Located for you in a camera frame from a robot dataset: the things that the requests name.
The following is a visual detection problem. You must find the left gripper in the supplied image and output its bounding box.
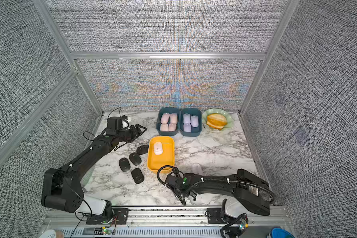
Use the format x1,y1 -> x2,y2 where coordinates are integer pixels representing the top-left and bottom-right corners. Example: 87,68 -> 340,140
117,123 -> 147,143

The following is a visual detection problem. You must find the white mouse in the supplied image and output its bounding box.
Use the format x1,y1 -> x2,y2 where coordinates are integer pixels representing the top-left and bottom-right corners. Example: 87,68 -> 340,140
153,142 -> 163,155
191,163 -> 204,176

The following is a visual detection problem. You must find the yellow storage box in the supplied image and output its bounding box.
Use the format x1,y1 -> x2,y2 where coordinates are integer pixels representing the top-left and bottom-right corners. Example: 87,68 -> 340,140
147,136 -> 175,173

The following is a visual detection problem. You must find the teal storage box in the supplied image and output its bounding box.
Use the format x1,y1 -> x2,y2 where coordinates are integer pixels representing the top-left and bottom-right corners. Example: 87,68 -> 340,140
178,108 -> 203,137
156,107 -> 180,136

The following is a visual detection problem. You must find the pink mouse with scroll wheel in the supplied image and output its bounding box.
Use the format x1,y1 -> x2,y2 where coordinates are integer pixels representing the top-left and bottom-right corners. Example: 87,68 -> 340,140
170,113 -> 178,124

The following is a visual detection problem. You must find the purple mouse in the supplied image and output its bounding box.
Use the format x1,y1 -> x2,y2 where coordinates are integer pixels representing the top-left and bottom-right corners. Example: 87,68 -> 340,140
182,114 -> 191,124
190,115 -> 199,128
183,124 -> 191,132

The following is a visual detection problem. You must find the purple mouse front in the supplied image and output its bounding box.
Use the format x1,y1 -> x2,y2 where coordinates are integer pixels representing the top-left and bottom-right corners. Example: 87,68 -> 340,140
190,115 -> 199,128

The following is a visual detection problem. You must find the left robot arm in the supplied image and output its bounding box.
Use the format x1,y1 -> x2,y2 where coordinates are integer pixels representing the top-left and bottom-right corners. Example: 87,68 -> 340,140
41,116 -> 147,215

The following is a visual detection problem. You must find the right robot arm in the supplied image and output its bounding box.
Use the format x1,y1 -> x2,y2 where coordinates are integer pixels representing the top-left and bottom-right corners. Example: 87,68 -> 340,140
157,166 -> 276,216

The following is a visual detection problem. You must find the black mouse near yellow box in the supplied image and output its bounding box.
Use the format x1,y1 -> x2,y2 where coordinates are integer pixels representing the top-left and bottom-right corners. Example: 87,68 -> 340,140
136,145 -> 149,155

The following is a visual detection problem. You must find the black mouse middle right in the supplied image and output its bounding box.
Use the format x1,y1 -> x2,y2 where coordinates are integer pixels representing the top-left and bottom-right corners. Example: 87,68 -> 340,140
129,152 -> 142,166

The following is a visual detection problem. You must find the black mouse middle left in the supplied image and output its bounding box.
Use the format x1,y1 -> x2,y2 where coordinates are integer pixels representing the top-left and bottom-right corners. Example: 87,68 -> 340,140
119,158 -> 131,173

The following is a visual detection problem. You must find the black mouse front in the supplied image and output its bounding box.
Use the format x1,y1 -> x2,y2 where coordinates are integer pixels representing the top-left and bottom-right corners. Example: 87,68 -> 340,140
131,168 -> 145,184

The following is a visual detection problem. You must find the bread slice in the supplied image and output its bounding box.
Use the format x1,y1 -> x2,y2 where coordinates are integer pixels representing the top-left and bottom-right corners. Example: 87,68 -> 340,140
206,121 -> 225,130

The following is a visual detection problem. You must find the round bread bun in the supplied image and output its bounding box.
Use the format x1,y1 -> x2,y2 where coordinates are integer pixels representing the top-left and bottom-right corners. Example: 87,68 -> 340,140
207,113 -> 228,125

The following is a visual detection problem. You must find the green wavy plate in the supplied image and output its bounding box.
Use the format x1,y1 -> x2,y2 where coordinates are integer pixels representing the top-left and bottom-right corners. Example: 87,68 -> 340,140
202,109 -> 234,131

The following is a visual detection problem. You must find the blue object bottom right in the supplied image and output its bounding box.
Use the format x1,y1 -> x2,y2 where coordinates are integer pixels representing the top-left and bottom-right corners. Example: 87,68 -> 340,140
267,228 -> 295,238

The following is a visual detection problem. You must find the white round object bottom left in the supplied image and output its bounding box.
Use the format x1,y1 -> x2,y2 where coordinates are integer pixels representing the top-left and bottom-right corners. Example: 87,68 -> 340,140
39,229 -> 64,238

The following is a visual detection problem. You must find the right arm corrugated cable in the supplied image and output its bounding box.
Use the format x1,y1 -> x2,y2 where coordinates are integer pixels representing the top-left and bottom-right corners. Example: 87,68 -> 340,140
157,165 -> 277,238

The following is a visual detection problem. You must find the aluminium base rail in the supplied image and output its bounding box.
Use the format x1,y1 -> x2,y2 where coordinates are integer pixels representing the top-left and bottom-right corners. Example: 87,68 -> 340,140
41,205 -> 295,238

